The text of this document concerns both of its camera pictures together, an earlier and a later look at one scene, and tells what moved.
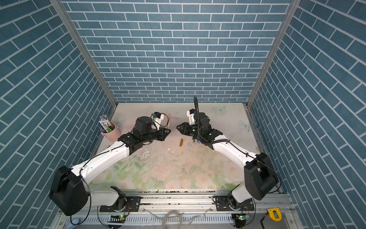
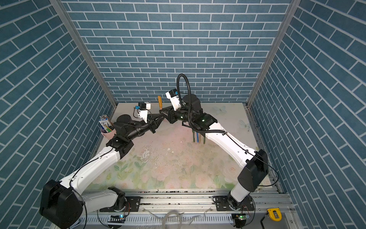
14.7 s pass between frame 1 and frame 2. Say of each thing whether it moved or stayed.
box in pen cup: stayed
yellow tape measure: stayed
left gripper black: moved
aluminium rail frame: stayed
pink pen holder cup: stayed
